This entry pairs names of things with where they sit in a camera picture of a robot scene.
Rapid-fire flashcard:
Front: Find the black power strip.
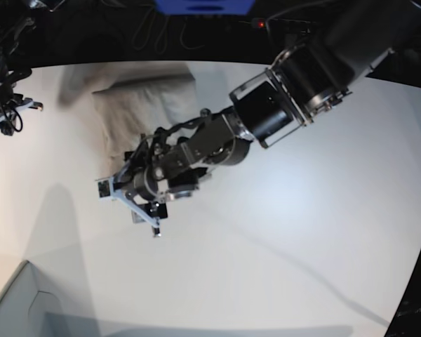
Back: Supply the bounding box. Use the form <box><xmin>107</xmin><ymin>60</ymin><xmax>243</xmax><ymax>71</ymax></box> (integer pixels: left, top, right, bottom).
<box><xmin>237</xmin><ymin>18</ymin><xmax>316</xmax><ymax>33</ymax></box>

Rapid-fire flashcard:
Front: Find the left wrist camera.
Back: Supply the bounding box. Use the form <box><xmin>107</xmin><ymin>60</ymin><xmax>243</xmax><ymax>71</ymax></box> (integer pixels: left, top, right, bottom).
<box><xmin>95</xmin><ymin>177</ymin><xmax>113</xmax><ymax>200</ymax></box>

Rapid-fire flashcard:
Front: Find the white cardboard box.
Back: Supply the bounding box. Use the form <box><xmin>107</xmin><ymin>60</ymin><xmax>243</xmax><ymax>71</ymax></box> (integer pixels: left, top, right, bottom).
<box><xmin>0</xmin><ymin>260</ymin><xmax>101</xmax><ymax>336</ymax></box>

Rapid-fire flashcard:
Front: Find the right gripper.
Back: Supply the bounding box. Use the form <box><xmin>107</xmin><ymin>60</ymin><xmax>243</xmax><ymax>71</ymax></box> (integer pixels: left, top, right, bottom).
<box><xmin>0</xmin><ymin>98</ymin><xmax>44</xmax><ymax>136</ymax></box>

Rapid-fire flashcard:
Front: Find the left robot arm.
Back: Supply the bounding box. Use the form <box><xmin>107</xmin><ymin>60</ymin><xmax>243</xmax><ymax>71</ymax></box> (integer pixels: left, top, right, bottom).
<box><xmin>98</xmin><ymin>1</ymin><xmax>421</xmax><ymax>237</ymax></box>

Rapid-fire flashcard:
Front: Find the light grey t-shirt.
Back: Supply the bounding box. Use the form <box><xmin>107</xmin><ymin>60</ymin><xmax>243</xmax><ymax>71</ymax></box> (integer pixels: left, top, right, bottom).
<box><xmin>57</xmin><ymin>61</ymin><xmax>200</xmax><ymax>178</ymax></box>

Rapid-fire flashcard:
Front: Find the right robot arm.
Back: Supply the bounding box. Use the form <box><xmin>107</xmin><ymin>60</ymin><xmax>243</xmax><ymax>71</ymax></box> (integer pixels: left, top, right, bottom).
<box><xmin>0</xmin><ymin>1</ymin><xmax>44</xmax><ymax>136</ymax></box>

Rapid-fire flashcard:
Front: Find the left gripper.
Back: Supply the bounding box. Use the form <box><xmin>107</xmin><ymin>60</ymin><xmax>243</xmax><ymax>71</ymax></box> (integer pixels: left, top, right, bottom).
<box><xmin>112</xmin><ymin>150</ymin><xmax>168</xmax><ymax>238</ymax></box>

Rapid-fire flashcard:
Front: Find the blue box at top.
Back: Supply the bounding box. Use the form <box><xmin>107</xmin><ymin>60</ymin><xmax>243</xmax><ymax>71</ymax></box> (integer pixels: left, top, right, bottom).
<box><xmin>154</xmin><ymin>0</ymin><xmax>255</xmax><ymax>15</ymax></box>

